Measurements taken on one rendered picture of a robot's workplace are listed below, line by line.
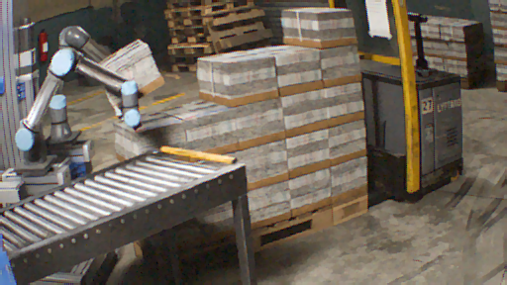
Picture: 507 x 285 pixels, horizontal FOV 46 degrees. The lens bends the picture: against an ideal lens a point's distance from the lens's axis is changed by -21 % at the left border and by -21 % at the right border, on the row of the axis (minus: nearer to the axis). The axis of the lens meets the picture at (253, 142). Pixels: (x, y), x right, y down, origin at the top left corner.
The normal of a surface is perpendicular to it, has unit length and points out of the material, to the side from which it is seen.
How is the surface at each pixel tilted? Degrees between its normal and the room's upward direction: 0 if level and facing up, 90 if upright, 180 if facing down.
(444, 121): 90
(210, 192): 90
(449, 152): 90
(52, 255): 90
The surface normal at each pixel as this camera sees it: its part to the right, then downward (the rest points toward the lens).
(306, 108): 0.52, 0.17
